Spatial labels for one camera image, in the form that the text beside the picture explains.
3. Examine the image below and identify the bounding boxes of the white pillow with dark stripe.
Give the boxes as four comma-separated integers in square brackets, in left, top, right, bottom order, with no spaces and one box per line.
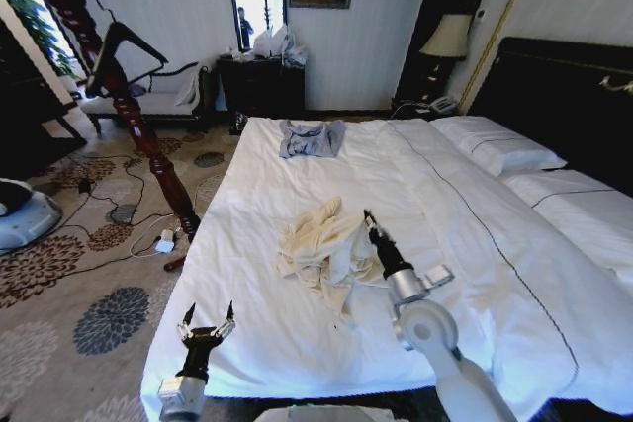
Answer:
[497,169,633,297]
[428,116,569,178]

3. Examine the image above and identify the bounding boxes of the red-brown wooden coat stand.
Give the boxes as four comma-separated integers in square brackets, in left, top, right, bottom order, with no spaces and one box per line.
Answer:
[29,0,204,274]

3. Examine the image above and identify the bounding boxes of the white plastic bags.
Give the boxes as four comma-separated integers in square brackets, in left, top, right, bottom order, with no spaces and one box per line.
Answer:
[251,25,309,68]

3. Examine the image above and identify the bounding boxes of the white desk telephone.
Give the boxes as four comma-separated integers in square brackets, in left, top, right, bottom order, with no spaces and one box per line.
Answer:
[426,95,459,115]

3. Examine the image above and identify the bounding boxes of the black clothes hanger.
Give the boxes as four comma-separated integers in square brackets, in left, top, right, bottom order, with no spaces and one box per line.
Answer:
[80,0,170,98]

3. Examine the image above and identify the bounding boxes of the white power adapter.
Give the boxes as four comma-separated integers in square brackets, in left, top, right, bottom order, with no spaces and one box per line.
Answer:
[154,227,178,253]

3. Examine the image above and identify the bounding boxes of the black floor cable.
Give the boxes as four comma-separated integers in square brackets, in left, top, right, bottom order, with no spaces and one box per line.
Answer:
[0,153,175,273]

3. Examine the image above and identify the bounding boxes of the green plant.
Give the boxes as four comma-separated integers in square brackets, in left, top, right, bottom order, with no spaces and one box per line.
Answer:
[3,0,81,81]

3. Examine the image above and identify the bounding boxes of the dark-framed chaise lounge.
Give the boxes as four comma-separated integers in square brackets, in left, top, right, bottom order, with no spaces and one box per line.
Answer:
[80,61,213,135]

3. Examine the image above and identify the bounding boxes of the white bed duvet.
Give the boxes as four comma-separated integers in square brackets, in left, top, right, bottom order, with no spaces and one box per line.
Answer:
[139,116,633,422]

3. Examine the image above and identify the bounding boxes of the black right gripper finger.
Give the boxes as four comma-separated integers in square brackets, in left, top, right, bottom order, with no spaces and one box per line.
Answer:
[362,209,386,247]
[368,213,393,245]

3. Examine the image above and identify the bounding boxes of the white robot front shell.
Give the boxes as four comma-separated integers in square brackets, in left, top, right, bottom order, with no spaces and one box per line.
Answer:
[255,404,373,422]

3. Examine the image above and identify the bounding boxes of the dark nightstand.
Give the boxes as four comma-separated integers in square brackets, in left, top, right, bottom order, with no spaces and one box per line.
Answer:
[392,93,462,121]

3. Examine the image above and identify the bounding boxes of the dark wooden cabinet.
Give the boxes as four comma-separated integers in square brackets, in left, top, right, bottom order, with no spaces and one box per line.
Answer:
[0,20,89,182]

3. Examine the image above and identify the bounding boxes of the table lamp with cream shade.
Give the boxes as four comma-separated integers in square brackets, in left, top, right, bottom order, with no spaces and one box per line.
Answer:
[418,13,475,83]

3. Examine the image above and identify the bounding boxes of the blue shirt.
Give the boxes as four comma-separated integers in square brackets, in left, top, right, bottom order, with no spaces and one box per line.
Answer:
[278,120,348,161]

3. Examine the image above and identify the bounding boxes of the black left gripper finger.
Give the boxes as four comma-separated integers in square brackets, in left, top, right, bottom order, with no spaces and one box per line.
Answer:
[177,301,198,342]
[215,299,237,340]

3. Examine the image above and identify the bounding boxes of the dark bed headboard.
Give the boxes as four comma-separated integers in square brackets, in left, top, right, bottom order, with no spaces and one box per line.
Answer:
[466,36,633,199]

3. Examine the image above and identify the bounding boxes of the dark wooden dresser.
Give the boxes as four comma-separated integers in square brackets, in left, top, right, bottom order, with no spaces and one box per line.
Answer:
[215,54,307,121]

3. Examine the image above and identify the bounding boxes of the cream garment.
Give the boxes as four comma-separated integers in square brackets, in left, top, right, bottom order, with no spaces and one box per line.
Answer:
[275,195,393,327]

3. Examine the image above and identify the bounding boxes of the person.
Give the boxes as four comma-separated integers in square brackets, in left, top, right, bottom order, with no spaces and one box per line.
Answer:
[236,6,256,51]

